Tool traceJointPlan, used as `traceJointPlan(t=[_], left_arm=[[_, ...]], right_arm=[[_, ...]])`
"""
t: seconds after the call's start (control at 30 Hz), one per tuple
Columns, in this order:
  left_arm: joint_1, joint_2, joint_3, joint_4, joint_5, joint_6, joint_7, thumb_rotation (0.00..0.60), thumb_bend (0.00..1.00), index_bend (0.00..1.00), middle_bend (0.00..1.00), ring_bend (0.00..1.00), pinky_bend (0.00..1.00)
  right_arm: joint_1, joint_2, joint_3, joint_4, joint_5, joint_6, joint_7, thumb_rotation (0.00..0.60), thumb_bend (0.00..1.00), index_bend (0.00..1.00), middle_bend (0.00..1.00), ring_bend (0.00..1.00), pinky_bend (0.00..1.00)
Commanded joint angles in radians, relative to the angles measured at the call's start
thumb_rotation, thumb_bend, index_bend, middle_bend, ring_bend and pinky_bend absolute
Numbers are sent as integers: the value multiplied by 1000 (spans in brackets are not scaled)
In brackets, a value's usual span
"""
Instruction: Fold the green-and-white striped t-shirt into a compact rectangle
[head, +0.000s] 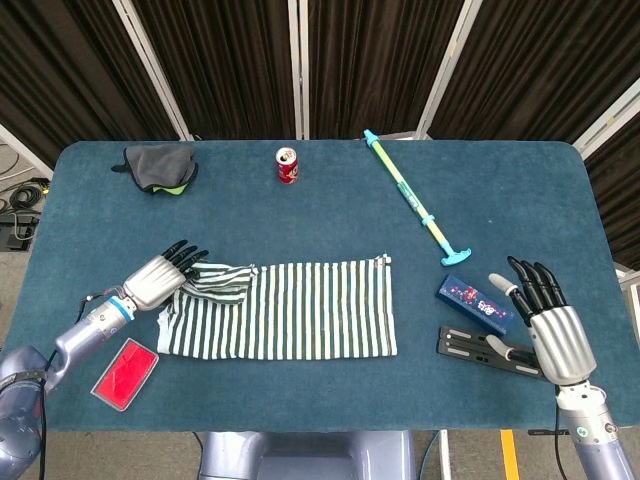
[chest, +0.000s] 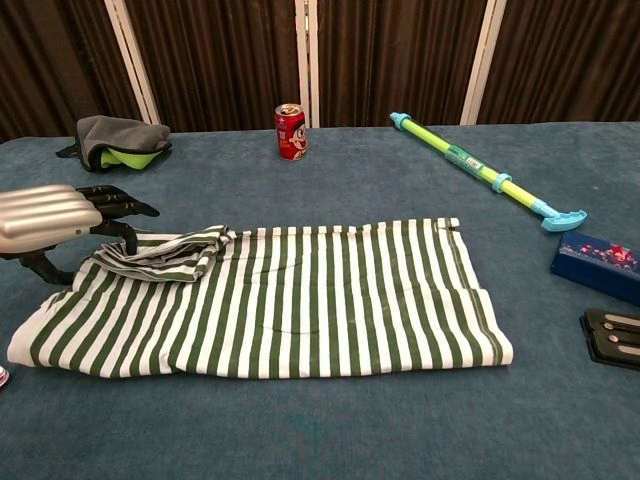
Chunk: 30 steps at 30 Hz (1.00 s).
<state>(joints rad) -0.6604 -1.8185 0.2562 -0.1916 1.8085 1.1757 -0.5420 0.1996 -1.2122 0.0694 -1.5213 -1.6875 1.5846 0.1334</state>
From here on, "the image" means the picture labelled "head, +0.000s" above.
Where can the white table leg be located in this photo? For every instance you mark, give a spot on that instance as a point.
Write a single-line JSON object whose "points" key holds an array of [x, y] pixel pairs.
{"points": [[445, 455]]}

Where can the white metal rack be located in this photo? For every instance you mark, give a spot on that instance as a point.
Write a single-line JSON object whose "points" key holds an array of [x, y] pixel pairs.
{"points": [[630, 292]]}

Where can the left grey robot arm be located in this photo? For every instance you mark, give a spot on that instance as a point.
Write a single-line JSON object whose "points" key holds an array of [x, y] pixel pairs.
{"points": [[85, 330]]}

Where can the grey robot torso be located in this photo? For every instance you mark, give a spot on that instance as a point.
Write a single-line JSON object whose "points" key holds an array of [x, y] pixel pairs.
{"points": [[305, 455]]}

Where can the grey cloth with green lining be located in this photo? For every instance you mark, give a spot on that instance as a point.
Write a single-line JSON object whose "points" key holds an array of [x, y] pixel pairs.
{"points": [[155, 165]]}

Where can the white framed dark partition panel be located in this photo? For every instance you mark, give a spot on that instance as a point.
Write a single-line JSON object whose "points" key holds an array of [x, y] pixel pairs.
{"points": [[380, 65], [75, 60], [225, 65], [620, 200], [25, 147], [540, 65]]}

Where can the green white striped T-shirt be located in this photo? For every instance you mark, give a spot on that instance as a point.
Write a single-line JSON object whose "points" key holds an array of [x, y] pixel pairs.
{"points": [[310, 310]]}

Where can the black floor power box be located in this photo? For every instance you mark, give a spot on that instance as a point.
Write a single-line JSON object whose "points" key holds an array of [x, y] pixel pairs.
{"points": [[17, 232]]}

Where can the teal yellow toy stick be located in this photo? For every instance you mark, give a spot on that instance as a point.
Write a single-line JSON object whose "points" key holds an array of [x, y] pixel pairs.
{"points": [[407, 192]]}

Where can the red rectangular card case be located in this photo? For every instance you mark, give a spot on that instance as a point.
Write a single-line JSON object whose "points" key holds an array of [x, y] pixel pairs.
{"points": [[125, 372]]}

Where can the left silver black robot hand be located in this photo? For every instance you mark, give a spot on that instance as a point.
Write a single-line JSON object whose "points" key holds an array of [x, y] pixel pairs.
{"points": [[152, 282]]}

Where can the dark blue printed box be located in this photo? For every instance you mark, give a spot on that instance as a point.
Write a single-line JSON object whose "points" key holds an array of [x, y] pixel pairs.
{"points": [[470, 300]]}

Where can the black folding stand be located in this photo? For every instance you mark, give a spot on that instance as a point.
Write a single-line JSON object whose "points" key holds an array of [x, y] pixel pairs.
{"points": [[465, 347]]}

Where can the red soda can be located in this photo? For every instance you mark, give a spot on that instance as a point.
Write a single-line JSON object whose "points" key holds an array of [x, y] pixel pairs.
{"points": [[288, 170]]}

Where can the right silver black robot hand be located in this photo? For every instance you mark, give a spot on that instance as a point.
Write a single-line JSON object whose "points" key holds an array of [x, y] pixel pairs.
{"points": [[562, 342]]}

